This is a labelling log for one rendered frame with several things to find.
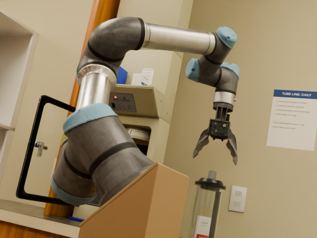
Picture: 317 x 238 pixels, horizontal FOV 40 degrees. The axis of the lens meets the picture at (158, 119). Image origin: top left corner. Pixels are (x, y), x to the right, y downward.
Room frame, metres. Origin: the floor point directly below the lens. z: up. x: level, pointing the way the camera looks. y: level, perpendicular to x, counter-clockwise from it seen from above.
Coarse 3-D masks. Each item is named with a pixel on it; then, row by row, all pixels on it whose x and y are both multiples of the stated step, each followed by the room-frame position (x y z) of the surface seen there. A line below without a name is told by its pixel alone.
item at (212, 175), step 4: (212, 172) 1.52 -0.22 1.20; (216, 172) 1.52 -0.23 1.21; (208, 176) 1.53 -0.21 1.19; (212, 176) 1.52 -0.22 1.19; (200, 180) 1.51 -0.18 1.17; (204, 180) 1.50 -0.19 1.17; (208, 180) 1.49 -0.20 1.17; (212, 180) 1.49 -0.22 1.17; (216, 180) 1.49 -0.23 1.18; (220, 184) 1.49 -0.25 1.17
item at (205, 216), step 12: (204, 192) 1.49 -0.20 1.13; (216, 192) 1.49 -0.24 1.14; (204, 204) 1.49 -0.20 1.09; (216, 204) 1.49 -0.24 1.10; (192, 216) 1.52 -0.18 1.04; (204, 216) 1.49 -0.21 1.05; (216, 216) 1.50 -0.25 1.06; (192, 228) 1.51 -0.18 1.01; (204, 228) 1.48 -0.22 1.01; (216, 228) 1.51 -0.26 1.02
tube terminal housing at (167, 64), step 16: (128, 64) 1.86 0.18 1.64; (144, 64) 1.82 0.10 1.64; (160, 64) 1.79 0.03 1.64; (176, 64) 1.82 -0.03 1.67; (128, 80) 1.85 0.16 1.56; (160, 80) 1.78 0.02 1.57; (176, 80) 1.85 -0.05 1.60; (160, 128) 1.79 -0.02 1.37; (160, 144) 1.81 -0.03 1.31; (160, 160) 1.84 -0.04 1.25; (80, 208) 1.89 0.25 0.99; (96, 208) 1.86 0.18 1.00
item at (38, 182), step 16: (48, 112) 1.68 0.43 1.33; (64, 112) 1.75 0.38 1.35; (32, 128) 1.64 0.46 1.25; (48, 128) 1.70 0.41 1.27; (48, 144) 1.71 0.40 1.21; (32, 160) 1.67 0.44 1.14; (48, 160) 1.73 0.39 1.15; (32, 176) 1.68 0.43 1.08; (48, 176) 1.74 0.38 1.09; (16, 192) 1.64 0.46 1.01; (32, 192) 1.70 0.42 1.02; (48, 192) 1.76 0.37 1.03
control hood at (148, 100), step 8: (120, 88) 1.74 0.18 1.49; (128, 88) 1.72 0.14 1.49; (136, 88) 1.70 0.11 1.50; (144, 88) 1.68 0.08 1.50; (152, 88) 1.67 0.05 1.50; (136, 96) 1.73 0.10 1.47; (144, 96) 1.71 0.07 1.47; (152, 96) 1.69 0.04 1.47; (160, 96) 1.74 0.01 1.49; (136, 104) 1.76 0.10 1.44; (144, 104) 1.74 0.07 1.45; (152, 104) 1.72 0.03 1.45; (160, 104) 1.75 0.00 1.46; (120, 112) 1.83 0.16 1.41; (128, 112) 1.80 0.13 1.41; (136, 112) 1.78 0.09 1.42; (144, 112) 1.76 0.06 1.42; (152, 112) 1.75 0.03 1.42; (160, 112) 1.76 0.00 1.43
